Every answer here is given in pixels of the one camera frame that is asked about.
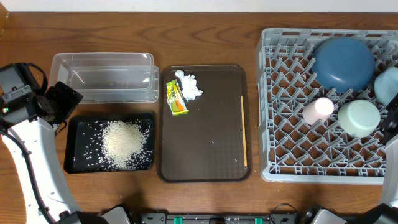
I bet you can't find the mint green bowl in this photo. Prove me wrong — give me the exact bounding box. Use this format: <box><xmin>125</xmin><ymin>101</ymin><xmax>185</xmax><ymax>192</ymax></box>
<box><xmin>338</xmin><ymin>100</ymin><xmax>381</xmax><ymax>138</ymax></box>

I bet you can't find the light blue saucer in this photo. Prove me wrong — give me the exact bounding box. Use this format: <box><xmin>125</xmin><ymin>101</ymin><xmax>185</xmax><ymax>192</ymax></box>
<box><xmin>374</xmin><ymin>67</ymin><xmax>397</xmax><ymax>105</ymax></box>

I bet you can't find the pink white cup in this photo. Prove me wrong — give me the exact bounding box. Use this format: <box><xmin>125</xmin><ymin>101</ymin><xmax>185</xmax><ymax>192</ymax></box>
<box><xmin>302</xmin><ymin>97</ymin><xmax>335</xmax><ymax>125</ymax></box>

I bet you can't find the dark blue plate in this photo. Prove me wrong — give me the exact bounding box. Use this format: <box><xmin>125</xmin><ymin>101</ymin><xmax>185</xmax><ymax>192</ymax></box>
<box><xmin>312</xmin><ymin>37</ymin><xmax>375</xmax><ymax>93</ymax></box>

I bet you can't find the pile of white rice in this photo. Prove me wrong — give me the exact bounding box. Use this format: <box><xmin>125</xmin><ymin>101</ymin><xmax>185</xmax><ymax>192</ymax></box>
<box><xmin>103</xmin><ymin>121</ymin><xmax>144</xmax><ymax>164</ymax></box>

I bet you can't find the green yellow snack wrapper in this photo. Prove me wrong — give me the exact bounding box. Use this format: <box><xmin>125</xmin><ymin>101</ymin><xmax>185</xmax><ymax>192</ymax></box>
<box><xmin>166</xmin><ymin>80</ymin><xmax>189</xmax><ymax>116</ymax></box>

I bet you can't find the white tissue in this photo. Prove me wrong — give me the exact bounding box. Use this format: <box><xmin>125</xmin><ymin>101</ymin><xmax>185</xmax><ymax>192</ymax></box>
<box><xmin>175</xmin><ymin>70</ymin><xmax>203</xmax><ymax>101</ymax></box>

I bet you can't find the wooden chopstick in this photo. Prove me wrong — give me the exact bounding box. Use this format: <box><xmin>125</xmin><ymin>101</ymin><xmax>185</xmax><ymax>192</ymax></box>
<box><xmin>241</xmin><ymin>96</ymin><xmax>248</xmax><ymax>169</ymax></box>

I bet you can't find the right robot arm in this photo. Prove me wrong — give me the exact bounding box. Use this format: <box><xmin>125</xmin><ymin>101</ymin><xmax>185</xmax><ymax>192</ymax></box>
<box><xmin>300</xmin><ymin>97</ymin><xmax>397</xmax><ymax>224</ymax></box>

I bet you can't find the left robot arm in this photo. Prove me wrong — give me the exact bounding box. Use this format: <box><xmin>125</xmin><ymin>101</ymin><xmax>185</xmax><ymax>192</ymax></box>
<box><xmin>1</xmin><ymin>63</ymin><xmax>132</xmax><ymax>224</ymax></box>

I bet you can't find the black waste tray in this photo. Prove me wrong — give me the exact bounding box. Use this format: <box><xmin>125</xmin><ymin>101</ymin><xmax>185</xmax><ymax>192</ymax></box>
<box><xmin>63</xmin><ymin>113</ymin><xmax>155</xmax><ymax>174</ymax></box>

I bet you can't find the grey dishwasher rack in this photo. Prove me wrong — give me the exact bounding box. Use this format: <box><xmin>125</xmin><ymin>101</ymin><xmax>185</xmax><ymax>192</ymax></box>
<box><xmin>256</xmin><ymin>28</ymin><xmax>397</xmax><ymax>185</ymax></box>

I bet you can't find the clear plastic bin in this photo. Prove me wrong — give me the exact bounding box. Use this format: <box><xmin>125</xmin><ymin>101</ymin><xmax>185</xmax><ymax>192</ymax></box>
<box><xmin>49</xmin><ymin>52</ymin><xmax>159</xmax><ymax>104</ymax></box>

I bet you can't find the brown serving tray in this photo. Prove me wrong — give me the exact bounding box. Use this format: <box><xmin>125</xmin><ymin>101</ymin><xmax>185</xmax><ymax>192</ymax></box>
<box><xmin>157</xmin><ymin>65</ymin><xmax>252</xmax><ymax>183</ymax></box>

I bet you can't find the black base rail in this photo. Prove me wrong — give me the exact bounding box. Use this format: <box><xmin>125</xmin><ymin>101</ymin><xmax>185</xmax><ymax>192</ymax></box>
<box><xmin>138</xmin><ymin>212</ymin><xmax>299</xmax><ymax>224</ymax></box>

